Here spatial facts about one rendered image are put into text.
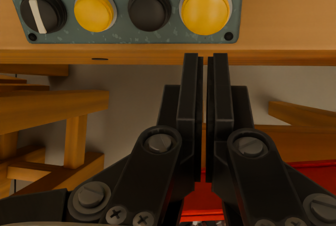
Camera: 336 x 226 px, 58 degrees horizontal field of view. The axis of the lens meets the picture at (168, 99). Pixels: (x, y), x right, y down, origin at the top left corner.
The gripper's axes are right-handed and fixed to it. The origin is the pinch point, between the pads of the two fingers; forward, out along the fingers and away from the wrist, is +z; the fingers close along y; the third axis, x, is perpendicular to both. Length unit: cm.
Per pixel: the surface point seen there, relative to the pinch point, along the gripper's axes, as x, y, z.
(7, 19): -1.5, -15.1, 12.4
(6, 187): -89, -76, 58
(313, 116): -36, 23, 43
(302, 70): -52, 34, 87
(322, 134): -15.1, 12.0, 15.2
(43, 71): -43, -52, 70
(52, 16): 0.0, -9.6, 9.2
